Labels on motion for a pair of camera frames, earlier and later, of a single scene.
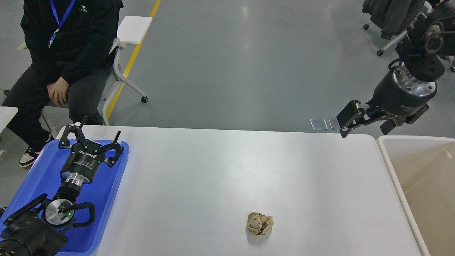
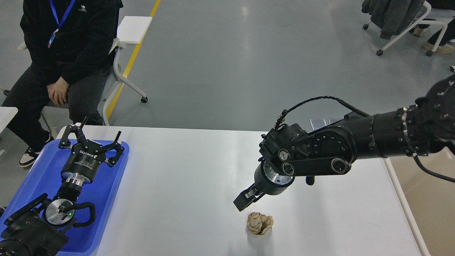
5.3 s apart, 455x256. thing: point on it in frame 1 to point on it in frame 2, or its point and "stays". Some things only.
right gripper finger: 353,115 to 247,197
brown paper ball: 258,224 stays
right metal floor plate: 334,123 stays
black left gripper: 86,156 stays
